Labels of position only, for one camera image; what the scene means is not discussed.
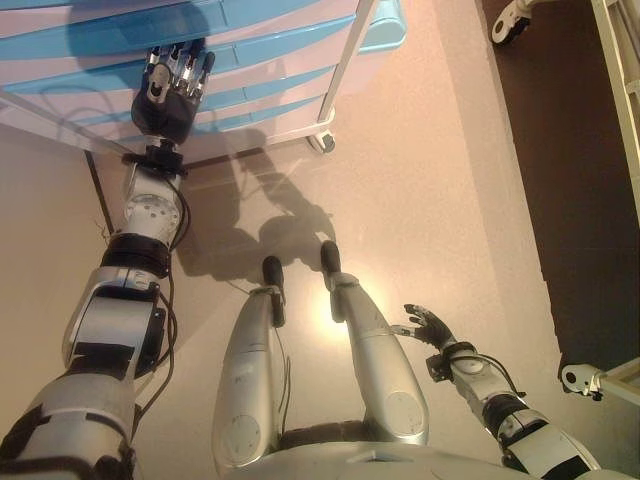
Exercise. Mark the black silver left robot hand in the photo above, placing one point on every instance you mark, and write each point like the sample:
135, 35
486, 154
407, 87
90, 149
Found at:
167, 110

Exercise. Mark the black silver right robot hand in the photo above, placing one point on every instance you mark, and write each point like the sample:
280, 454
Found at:
435, 330

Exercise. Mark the blue white cart drawer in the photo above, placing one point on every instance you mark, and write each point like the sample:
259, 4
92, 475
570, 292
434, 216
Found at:
285, 84
280, 54
285, 112
290, 12

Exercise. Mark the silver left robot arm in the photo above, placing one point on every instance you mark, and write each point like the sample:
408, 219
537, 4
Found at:
115, 320

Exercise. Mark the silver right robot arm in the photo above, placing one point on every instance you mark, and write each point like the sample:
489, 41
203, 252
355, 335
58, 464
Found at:
525, 440

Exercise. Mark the clear cart side basket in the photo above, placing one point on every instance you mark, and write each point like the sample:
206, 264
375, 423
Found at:
75, 130

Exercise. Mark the grey robot torso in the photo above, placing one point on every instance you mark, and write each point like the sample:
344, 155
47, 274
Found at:
380, 460

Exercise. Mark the white blue medical cart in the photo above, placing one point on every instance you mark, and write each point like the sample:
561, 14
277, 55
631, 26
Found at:
300, 35

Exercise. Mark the white bed caster wheel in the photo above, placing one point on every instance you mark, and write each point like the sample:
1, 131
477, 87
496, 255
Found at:
580, 380
507, 25

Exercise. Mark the grey cart caster wheel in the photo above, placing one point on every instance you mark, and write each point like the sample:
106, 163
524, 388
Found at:
324, 142

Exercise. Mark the light blue waste bin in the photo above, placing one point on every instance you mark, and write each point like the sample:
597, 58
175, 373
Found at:
382, 25

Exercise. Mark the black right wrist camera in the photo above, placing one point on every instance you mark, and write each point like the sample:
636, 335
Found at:
436, 367

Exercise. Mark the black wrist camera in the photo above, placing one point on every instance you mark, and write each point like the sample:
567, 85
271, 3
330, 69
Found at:
157, 160
436, 367

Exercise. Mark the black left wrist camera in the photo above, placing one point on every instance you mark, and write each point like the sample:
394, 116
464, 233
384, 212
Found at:
157, 160

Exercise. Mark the white hospital bed frame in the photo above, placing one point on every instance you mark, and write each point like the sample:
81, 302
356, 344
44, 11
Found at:
620, 90

